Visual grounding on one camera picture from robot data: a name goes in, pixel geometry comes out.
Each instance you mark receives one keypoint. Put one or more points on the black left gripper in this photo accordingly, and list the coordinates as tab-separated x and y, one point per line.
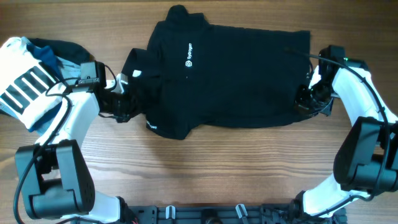
124	117

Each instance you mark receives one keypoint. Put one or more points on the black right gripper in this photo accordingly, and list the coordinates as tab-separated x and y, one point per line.
304	101

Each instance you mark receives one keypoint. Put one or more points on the black polo shirt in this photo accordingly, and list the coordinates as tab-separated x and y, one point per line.
193	73

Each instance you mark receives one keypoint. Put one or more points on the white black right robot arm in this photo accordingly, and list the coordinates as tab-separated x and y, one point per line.
365	166

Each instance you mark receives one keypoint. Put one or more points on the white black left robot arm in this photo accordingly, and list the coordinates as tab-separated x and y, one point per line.
54	180

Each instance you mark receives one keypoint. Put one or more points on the light grey folded garment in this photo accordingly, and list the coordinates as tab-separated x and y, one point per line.
67	69

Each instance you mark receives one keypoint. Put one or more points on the black folded garment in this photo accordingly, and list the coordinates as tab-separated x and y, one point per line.
67	50

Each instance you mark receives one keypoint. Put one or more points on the white black striped folded shirt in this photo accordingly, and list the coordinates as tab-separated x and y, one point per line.
28	89

